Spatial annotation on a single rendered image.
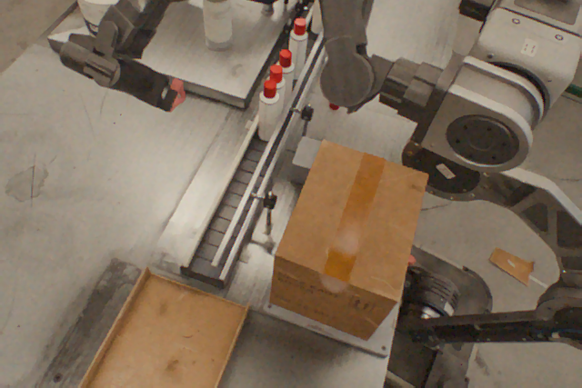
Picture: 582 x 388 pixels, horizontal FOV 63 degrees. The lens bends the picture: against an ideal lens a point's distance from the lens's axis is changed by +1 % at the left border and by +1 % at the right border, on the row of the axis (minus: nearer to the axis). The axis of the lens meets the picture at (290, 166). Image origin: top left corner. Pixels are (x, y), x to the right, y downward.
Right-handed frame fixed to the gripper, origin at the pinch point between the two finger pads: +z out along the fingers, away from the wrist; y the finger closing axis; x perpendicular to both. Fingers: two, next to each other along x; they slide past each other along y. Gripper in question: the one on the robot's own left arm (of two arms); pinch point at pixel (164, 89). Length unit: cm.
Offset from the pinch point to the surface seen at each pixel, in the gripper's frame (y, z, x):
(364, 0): -21, 47, -45
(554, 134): -114, 199, -54
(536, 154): -108, 186, -39
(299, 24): -9.6, 36.1, -29.9
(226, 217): -18.6, 18.8, 24.0
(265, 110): -14.6, 24.7, -4.5
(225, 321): -31, 10, 43
